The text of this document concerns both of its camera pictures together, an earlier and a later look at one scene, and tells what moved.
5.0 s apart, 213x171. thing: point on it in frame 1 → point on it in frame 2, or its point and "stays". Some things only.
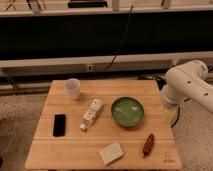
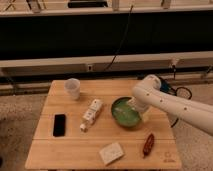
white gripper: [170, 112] → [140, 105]
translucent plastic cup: [72, 88] stays
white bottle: [92, 112] stays
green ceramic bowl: [127, 111] stays
